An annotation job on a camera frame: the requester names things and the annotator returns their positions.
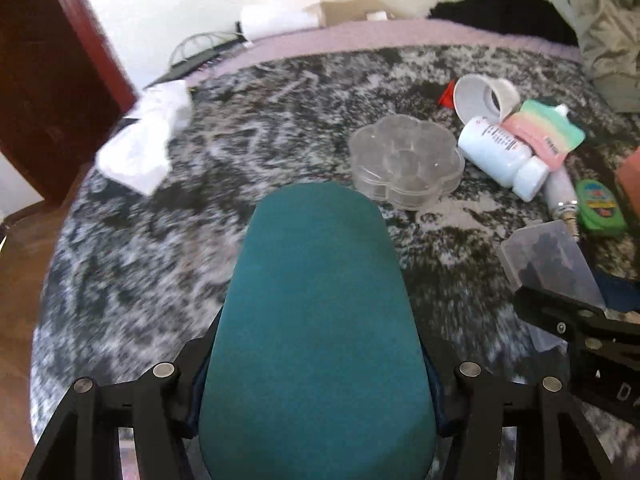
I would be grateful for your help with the pastel striped pouch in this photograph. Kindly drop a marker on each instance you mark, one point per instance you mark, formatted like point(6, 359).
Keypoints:
point(545, 130)

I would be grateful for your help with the black flat device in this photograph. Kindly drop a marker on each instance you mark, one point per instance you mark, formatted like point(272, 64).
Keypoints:
point(192, 65)

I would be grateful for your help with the dark red wooden door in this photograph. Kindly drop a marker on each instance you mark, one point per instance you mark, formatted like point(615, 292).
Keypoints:
point(55, 70)

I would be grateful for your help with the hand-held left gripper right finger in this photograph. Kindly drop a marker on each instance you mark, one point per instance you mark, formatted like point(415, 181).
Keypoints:
point(442, 400)

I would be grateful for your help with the grey mottled fuzzy blanket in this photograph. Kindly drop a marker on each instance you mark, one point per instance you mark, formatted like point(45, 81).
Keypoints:
point(300, 125)

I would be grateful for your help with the white paper roll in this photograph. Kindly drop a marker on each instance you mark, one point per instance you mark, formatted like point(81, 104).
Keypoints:
point(277, 20)

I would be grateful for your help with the clear flower-shaped plastic box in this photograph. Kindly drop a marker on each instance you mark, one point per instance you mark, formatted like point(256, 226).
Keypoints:
point(406, 160)

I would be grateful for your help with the teal glasses case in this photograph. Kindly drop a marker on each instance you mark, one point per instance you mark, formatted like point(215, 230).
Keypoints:
point(315, 330)

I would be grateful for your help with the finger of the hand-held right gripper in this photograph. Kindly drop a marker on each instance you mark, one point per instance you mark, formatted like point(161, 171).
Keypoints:
point(555, 317)

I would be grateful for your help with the white crumpled cloth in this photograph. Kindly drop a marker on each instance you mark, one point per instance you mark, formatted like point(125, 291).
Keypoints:
point(145, 135)

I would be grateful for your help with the grey-green crumpled cloth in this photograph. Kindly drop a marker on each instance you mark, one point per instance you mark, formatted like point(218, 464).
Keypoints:
point(607, 30)

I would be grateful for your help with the white tube with metal tip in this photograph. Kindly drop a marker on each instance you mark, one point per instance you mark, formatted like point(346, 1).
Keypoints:
point(561, 190)

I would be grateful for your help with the white pill bottle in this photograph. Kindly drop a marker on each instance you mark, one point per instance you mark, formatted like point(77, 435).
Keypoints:
point(500, 152)

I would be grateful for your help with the clear grey plastic box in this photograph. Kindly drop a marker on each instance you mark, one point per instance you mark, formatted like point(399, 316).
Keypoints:
point(547, 260)

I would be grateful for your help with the cardboard box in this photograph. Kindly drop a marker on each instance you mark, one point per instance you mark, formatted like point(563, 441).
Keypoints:
point(350, 7)

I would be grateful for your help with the pink bed sheet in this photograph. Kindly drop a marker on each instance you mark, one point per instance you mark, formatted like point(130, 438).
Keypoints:
point(350, 35)

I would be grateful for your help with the white plastic cup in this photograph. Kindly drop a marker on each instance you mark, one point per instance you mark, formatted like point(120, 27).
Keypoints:
point(482, 97)

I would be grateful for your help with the pink box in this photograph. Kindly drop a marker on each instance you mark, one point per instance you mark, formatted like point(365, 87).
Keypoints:
point(629, 175)

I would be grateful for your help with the red small object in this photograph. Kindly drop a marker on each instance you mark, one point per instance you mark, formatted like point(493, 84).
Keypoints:
point(446, 96)

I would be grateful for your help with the green small bottle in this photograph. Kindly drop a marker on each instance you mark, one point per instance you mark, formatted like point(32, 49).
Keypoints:
point(600, 205)

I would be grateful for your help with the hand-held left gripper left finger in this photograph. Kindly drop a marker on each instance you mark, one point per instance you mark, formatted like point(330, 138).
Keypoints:
point(192, 390)

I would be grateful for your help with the black cloth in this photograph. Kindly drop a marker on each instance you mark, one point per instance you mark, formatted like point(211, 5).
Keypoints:
point(505, 5)

